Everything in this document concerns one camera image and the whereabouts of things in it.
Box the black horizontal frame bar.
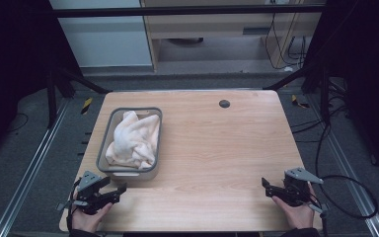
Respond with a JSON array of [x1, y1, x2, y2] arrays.
[[50, 4, 328, 19]]

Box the white towel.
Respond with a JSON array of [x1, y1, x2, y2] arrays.
[[105, 110, 161, 170]]

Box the light wooden desk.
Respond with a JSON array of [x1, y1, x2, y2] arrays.
[[139, 0, 328, 73]]

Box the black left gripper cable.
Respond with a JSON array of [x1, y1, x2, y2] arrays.
[[65, 179, 82, 233]]

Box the black curtain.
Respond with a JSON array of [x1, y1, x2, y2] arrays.
[[0, 0, 82, 166], [304, 0, 379, 184]]

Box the grey plastic basket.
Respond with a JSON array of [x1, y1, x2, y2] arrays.
[[96, 107, 164, 182]]

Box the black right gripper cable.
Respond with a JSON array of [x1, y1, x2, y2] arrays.
[[314, 122, 379, 237]]

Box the black floor cables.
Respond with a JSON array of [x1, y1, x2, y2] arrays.
[[290, 93, 351, 144]]

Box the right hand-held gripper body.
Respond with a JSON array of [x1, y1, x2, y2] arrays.
[[276, 167, 328, 213]]

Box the black hanging cables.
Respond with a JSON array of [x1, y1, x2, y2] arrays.
[[264, 12, 308, 71]]

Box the person's left hand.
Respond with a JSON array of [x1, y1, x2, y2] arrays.
[[71, 202, 114, 232]]

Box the yellow black tape strip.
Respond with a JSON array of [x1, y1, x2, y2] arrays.
[[80, 97, 94, 116], [290, 94, 311, 110]]

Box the person's right hand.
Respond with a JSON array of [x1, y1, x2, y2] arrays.
[[271, 183, 316, 230]]

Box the white cabinet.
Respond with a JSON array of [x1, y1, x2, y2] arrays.
[[48, 0, 154, 69]]

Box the aluminium floor rail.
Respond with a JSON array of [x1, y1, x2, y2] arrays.
[[305, 93, 379, 237], [0, 98, 71, 237]]

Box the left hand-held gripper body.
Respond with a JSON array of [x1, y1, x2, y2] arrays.
[[56, 170, 114, 215]]

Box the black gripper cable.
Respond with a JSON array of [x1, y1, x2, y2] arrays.
[[314, 122, 379, 237], [65, 179, 82, 233]]

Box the black metal stand strut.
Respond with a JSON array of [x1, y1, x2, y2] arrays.
[[46, 64, 113, 130], [262, 62, 332, 127]]

